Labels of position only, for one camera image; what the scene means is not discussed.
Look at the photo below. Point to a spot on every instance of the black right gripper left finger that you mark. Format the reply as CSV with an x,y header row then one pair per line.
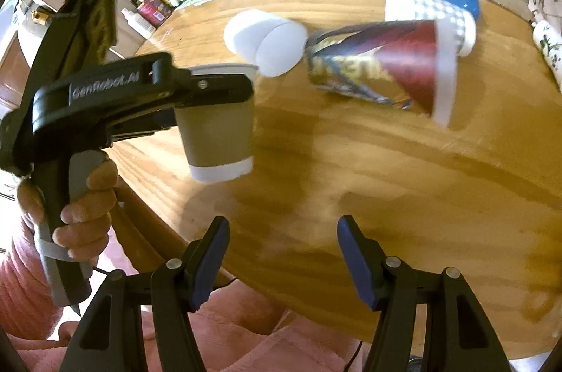
x,y
179,288

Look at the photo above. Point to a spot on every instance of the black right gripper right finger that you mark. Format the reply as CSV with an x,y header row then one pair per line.
x,y
390,287

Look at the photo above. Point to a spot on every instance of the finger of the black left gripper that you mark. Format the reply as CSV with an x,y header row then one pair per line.
x,y
211,90

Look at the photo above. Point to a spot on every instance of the brown paper coffee cup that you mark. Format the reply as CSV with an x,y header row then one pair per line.
x,y
218,140

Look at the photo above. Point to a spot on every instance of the pink sleeve left forearm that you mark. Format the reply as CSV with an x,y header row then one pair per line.
x,y
28,314

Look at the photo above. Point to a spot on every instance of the white plastic cup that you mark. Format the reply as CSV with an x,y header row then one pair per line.
x,y
272,43

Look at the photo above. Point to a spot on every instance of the red patterned paper cup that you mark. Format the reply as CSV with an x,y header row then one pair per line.
x,y
408,65

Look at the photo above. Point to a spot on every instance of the grey checked paper cup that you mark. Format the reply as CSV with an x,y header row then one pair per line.
x,y
463,23

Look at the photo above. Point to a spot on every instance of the white panda print cup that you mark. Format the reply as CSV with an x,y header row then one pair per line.
x,y
548,41

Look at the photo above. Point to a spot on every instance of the person's left hand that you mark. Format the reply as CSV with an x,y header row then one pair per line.
x,y
86,221

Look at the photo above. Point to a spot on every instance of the pink red box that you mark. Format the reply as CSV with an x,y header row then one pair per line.
x,y
154,11

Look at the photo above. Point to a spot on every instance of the white small bottle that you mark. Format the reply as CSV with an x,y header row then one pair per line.
x,y
138,23

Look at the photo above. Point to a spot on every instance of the letter print fabric bag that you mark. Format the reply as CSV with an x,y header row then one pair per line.
x,y
545,17

